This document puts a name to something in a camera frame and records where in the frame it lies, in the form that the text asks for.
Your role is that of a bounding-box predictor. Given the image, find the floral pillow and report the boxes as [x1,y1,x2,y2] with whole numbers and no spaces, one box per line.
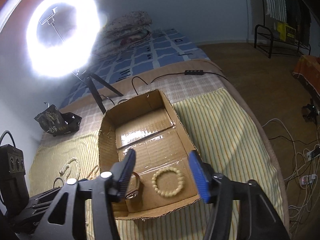
[92,11,152,57]

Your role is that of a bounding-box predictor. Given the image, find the small cream bead necklace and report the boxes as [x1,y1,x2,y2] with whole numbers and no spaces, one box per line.
[87,165,100,181]

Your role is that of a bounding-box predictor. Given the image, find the yellow crate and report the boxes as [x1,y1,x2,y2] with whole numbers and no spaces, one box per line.
[277,22,296,44]

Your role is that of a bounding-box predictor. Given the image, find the black tripod stand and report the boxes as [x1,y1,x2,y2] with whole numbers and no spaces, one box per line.
[72,69,124,116]

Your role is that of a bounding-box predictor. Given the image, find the checkered beige bed cover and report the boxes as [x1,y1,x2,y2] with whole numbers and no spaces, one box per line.
[40,59,229,147]

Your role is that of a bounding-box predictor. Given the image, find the brown leather strap watch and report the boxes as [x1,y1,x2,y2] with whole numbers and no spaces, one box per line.
[125,172,143,205]

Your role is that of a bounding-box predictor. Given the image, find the black clothes rack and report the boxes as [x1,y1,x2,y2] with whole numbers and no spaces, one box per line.
[254,0,311,58]

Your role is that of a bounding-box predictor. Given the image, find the bright ring light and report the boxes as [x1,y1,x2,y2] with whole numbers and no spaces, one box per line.
[26,0,100,78]

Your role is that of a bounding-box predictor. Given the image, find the black snack bag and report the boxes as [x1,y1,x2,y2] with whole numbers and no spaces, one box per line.
[34,105,82,137]

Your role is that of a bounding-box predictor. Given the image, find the white power strip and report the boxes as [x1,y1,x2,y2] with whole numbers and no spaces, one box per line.
[306,145,320,161]

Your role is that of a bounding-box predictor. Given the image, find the black ring light cable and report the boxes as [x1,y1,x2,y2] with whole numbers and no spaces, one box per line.
[131,68,231,98]

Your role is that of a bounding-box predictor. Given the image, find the white bead necklace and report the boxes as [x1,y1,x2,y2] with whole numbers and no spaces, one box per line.
[58,156,81,183]

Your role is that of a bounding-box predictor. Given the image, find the yellow striped bed sheet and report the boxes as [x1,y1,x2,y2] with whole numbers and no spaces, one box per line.
[29,88,287,239]

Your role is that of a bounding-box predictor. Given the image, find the orange cloth covered box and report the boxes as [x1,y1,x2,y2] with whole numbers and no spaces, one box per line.
[293,55,320,95]

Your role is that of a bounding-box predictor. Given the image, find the open cardboard box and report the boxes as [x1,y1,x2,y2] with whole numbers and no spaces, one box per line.
[98,89,200,220]

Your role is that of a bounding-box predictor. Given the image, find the yellow bead bracelet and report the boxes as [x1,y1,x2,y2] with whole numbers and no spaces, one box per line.
[151,167,186,199]

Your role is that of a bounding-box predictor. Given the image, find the white striped hanging towel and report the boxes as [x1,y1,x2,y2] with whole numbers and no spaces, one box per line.
[261,0,288,23]

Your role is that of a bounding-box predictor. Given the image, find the black device on floor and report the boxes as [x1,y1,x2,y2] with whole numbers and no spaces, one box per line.
[302,99,319,126]

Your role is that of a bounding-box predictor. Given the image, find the dark hanging clothes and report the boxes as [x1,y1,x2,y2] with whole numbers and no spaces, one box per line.
[285,0,311,46]

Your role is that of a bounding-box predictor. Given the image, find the blue patterned blanket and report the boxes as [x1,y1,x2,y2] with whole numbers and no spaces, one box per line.
[60,28,211,108]

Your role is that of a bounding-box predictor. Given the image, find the dark metal bangle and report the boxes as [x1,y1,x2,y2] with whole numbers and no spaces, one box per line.
[53,177,65,188]

